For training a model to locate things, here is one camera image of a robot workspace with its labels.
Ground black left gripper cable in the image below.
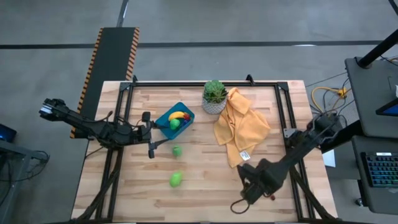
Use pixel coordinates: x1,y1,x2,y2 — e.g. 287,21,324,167
106,110,147,129

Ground dark device with blue light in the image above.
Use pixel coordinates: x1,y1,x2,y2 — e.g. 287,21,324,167
0,123,18,144

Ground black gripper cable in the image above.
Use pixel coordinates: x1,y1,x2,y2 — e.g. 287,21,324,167
230,198,251,215
106,110,147,129

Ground grey metal cart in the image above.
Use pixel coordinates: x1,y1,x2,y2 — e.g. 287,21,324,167
0,138,51,224

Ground yellow floor cable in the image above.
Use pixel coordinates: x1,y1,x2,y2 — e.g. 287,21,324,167
311,86,349,113

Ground yellow waffle cloth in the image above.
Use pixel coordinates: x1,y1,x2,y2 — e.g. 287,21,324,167
213,86,272,169

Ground yellow toy banana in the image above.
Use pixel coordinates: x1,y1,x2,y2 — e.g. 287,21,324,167
167,110,187,123

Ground monitor with blue screen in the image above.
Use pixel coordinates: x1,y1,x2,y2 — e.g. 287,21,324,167
375,98,398,118

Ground black metal pole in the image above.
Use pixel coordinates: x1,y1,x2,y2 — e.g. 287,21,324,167
356,28,398,69

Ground white paper sheet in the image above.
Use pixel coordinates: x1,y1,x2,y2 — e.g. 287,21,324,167
321,149,337,169

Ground black mat with orange stripes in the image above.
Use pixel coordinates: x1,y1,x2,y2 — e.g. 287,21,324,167
70,26,141,140

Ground backlit computer keyboard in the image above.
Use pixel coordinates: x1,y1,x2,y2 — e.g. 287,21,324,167
360,151,398,189

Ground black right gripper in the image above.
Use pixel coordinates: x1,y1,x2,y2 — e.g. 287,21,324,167
237,159,282,205

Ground teal plastic container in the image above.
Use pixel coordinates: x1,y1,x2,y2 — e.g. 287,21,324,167
154,101,197,141

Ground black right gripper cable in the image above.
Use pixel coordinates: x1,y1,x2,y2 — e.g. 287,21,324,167
230,198,251,215

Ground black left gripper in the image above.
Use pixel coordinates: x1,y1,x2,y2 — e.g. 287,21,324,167
131,111,170,160

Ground black aluminium table frame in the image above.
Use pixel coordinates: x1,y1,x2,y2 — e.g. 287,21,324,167
70,73,343,224

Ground potted succulent in patterned pot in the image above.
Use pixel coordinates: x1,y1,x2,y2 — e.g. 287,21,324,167
201,79,229,116

